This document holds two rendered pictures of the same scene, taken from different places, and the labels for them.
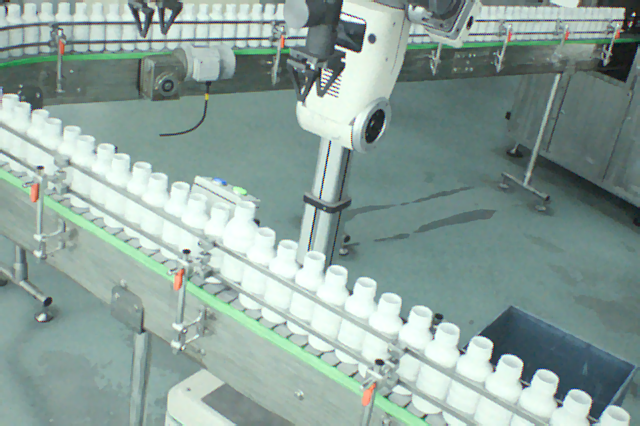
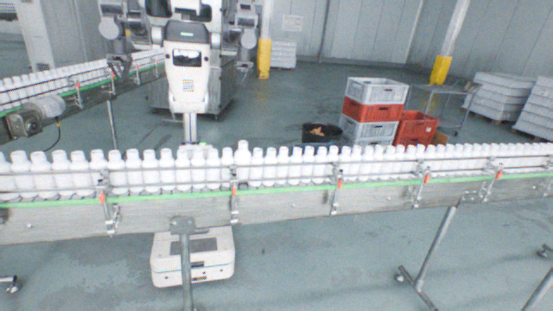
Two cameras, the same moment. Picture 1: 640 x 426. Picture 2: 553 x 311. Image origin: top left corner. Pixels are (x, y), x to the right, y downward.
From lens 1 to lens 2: 1.08 m
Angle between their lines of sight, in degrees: 44
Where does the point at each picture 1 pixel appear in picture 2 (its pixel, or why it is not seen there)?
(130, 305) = (186, 222)
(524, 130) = (156, 101)
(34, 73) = not seen: outside the picture
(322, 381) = (304, 193)
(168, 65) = (29, 114)
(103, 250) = (157, 205)
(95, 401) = (98, 299)
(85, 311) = (38, 269)
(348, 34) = (193, 60)
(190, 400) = (166, 258)
